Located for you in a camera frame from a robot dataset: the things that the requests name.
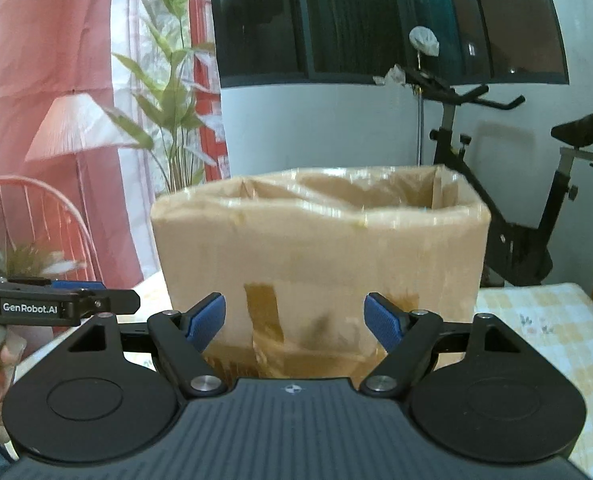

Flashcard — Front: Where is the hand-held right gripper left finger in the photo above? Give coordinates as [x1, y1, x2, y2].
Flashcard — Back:
[69, 292, 226, 397]

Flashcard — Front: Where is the pink printed backdrop cloth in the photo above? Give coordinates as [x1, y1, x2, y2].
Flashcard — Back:
[0, 0, 230, 311]

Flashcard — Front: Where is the taped cardboard box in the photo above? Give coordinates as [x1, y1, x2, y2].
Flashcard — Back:
[150, 164, 493, 392]

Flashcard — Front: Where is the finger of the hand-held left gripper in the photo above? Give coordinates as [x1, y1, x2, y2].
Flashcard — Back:
[74, 287, 142, 325]
[6, 277, 108, 294]

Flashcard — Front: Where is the black exercise bike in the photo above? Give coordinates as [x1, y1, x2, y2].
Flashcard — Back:
[373, 64, 593, 289]

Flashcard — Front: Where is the crumpled clear plastic bag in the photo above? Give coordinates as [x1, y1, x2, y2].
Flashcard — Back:
[373, 64, 408, 87]

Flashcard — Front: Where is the white plastic bag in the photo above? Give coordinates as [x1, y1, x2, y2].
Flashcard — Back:
[409, 24, 441, 57]

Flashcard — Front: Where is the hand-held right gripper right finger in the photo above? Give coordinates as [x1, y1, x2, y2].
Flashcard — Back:
[360, 292, 524, 395]

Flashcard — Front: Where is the yellow checked tablecloth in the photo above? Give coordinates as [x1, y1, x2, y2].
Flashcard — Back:
[14, 276, 593, 480]

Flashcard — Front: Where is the person's left hand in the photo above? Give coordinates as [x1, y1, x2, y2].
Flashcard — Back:
[0, 332, 28, 445]

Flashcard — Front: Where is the dark window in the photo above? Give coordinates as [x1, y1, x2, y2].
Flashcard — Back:
[209, 0, 571, 90]

